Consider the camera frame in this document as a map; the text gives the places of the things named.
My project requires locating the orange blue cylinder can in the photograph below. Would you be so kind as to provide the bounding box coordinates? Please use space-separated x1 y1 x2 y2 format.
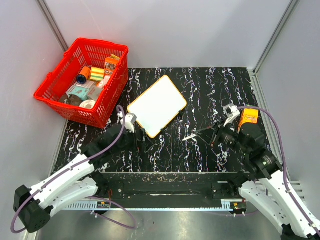
76 66 91 85

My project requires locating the red plastic basket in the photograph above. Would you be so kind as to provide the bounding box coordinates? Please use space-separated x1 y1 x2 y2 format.
34 37 129 129

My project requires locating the teal white box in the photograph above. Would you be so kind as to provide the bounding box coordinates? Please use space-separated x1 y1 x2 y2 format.
66 85 90 101

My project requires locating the white tape roll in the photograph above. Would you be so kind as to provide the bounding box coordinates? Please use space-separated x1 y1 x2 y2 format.
79 99 96 110

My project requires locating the red capped white marker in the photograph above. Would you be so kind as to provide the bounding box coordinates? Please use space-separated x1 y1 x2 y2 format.
182 134 197 141

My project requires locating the pink white small box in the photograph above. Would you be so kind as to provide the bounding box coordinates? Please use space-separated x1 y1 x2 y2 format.
96 75 111 89

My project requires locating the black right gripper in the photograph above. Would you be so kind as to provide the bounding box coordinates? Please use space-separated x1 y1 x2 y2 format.
195 117 250 155

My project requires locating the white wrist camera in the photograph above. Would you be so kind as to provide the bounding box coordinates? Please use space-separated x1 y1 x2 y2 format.
223 103 240 127
120 113 137 133

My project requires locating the yellow framed whiteboard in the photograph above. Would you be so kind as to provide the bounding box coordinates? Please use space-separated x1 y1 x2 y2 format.
127 75 187 139

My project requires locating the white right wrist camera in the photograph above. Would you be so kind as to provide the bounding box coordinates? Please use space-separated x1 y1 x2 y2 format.
223 103 240 127

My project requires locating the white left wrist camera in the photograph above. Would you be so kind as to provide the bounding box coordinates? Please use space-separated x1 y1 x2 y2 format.
120 113 137 133

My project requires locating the orange snack packet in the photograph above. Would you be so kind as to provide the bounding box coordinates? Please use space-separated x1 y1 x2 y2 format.
104 54 120 76

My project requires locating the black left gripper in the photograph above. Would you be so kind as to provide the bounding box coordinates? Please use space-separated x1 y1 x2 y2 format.
112 127 153 155

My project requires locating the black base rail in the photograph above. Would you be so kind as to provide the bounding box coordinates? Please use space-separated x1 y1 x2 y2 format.
49 171 266 203

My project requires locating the orange sponge pack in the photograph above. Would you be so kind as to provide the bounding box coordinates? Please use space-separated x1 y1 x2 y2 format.
237 108 259 132

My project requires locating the yellow green sponge stack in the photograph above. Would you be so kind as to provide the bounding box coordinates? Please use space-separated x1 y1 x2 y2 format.
89 67 105 82

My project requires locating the brown cardboard box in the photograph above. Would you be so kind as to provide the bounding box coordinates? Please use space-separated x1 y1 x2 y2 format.
87 85 103 101

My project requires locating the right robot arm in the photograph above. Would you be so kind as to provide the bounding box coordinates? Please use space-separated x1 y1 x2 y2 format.
194 122 320 240

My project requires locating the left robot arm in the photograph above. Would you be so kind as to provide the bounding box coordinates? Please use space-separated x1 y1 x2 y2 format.
10 124 146 234

